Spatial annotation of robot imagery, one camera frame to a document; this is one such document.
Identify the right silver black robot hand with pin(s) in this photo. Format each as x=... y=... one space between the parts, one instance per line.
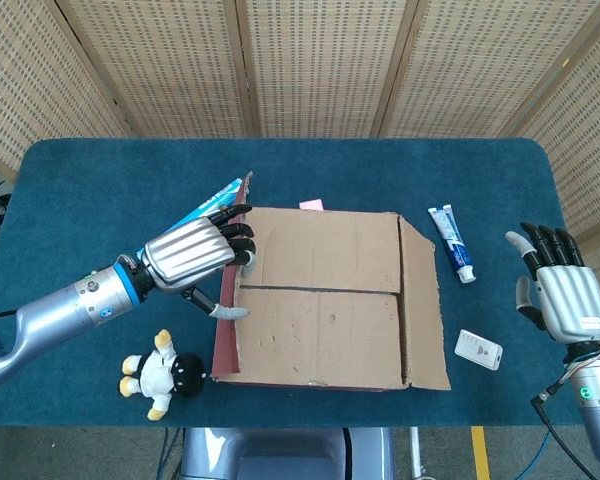
x=572 y=300

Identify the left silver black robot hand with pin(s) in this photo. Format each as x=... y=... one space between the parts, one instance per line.
x=190 y=250

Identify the red cardboard shipping box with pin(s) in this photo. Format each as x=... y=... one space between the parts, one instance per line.
x=320 y=325

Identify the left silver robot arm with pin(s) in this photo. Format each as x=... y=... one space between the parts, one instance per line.
x=55 y=310

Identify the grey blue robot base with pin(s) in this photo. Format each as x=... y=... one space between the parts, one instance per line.
x=280 y=455

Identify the blue red plastic wrap box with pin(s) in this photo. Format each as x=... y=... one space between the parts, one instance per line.
x=212 y=202

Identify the small white remote device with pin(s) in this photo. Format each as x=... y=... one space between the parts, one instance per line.
x=479 y=350

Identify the black white plush doll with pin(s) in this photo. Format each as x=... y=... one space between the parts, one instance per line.
x=162 y=372

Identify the pink sticky note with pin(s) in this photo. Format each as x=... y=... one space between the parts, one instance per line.
x=311 y=204

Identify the white blue toothpaste tube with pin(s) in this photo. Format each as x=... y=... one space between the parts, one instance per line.
x=452 y=240

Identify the blue table carpet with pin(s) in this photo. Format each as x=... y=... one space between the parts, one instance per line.
x=330 y=165

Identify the white metal pole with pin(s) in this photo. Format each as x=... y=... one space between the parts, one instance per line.
x=417 y=455

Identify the woven wooden folding screen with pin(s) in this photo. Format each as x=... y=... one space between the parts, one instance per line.
x=320 y=65

